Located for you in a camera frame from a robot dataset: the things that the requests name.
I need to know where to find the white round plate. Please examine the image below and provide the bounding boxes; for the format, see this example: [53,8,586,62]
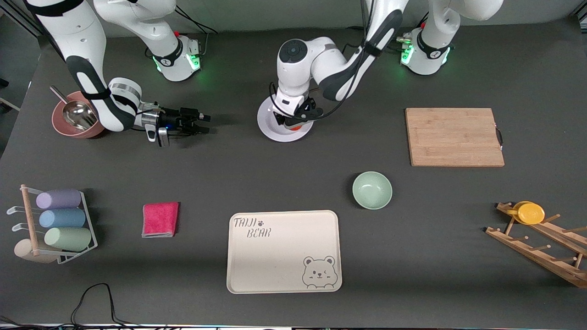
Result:
[257,94,316,143]

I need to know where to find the metal scoop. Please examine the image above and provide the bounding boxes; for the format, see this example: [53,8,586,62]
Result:
[50,85,99,131]

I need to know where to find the light green bowl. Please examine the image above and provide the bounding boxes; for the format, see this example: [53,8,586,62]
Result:
[352,171,393,210]

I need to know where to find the pink folded cloth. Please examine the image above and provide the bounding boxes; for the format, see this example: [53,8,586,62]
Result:
[141,202,180,238]

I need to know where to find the pink bowl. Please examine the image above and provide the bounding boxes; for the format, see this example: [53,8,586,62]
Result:
[51,90,109,139]

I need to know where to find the purple cup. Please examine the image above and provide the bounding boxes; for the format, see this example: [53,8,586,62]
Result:
[36,188,82,209]

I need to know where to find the beige bear print tray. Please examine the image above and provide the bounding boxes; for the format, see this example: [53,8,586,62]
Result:
[227,210,343,294]

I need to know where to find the wooden cutting board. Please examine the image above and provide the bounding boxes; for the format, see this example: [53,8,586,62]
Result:
[405,108,505,167]

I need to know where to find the blue cup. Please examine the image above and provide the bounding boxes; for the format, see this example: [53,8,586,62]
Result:
[39,208,87,229]

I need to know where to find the green cup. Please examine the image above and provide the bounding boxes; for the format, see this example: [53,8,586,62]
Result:
[44,227,92,252]

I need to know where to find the beige cup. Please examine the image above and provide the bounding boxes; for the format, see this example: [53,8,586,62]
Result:
[14,238,59,264]

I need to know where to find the yellow cup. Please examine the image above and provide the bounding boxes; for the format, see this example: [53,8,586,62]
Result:
[506,201,546,225]

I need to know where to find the wooden peg rack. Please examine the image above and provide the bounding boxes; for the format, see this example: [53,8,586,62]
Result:
[485,202,587,289]

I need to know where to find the black right arm base cable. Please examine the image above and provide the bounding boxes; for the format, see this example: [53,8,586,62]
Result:
[145,6,219,58]

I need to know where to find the black arm base cable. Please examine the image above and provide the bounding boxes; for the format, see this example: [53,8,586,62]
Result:
[145,6,219,58]
[346,11,430,54]

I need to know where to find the black left arm base cable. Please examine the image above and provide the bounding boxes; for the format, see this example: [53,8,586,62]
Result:
[346,11,430,54]

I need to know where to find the white wire cup rack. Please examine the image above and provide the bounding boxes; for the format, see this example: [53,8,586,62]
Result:
[6,184,99,265]

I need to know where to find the dark metal frame bar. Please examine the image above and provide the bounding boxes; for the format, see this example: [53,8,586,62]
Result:
[0,0,48,37]

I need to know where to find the black cable on table edge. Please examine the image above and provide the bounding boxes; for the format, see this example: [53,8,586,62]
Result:
[0,283,193,330]

